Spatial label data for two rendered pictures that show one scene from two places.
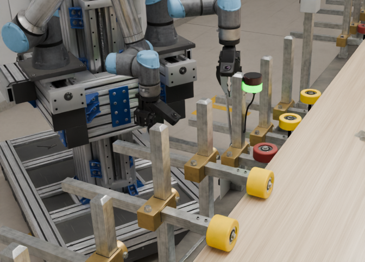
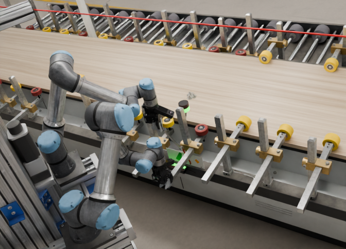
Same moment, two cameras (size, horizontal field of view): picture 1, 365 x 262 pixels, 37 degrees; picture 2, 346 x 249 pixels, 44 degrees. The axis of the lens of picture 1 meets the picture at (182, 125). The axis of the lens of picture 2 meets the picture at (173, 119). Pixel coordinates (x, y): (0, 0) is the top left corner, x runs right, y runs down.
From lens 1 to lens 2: 2.34 m
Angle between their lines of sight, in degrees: 66
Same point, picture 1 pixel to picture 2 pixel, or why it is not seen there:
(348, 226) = (266, 103)
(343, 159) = (213, 103)
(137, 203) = (270, 159)
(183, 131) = not seen: outside the picture
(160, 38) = (72, 162)
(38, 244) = (310, 187)
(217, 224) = (287, 128)
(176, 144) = (177, 170)
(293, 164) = not seen: hidden behind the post
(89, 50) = not seen: hidden behind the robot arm
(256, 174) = (245, 119)
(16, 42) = (115, 215)
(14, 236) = (305, 199)
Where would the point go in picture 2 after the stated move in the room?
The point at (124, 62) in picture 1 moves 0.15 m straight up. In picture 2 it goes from (152, 156) to (144, 133)
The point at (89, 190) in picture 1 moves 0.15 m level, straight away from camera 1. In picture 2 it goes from (259, 179) to (230, 187)
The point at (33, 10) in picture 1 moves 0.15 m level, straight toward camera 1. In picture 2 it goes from (112, 183) to (146, 172)
